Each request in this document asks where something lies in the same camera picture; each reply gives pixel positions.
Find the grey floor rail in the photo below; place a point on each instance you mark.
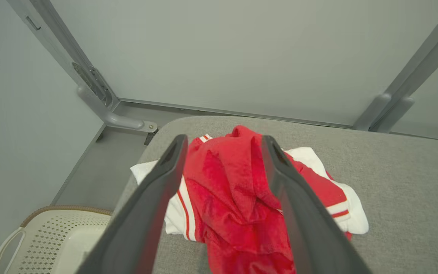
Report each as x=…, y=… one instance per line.
x=242, y=112
x=428, y=137

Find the grey partition post twin feet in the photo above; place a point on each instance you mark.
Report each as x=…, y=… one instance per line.
x=416, y=72

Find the red jersey white sleeves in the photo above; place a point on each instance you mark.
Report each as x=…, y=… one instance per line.
x=226, y=190

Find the grey corner post with foot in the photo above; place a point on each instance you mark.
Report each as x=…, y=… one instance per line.
x=55, y=38

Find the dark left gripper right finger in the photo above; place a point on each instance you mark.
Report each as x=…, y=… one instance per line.
x=306, y=220

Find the cream perforated laundry basket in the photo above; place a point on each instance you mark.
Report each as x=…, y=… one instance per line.
x=51, y=243

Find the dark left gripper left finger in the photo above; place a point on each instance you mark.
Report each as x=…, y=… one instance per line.
x=139, y=220

